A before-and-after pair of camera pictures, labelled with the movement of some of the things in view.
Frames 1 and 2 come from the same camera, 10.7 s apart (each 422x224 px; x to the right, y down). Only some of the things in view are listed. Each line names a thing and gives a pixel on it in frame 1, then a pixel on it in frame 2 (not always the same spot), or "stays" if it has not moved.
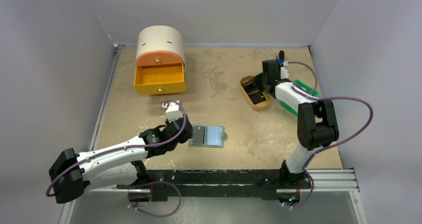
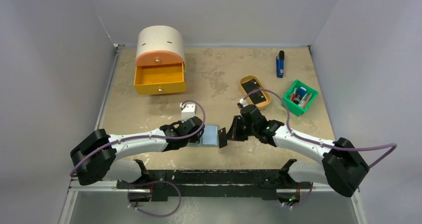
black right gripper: (260, 83) -> (235, 130)
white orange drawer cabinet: (159, 45) stays
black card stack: (250, 87) stays
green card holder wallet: (208, 136) stays
